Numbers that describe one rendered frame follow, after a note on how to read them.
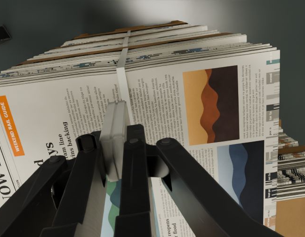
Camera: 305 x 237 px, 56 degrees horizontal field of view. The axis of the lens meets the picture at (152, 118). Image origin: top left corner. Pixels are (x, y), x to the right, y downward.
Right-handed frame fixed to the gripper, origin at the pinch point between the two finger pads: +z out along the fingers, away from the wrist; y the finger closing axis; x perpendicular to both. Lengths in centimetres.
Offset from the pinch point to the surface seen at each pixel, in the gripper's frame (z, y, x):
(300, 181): 41, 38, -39
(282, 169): 48, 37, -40
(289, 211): 35, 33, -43
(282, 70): 96, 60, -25
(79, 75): 13.8, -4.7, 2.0
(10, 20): 96, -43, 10
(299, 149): 55, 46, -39
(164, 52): 23.6, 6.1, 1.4
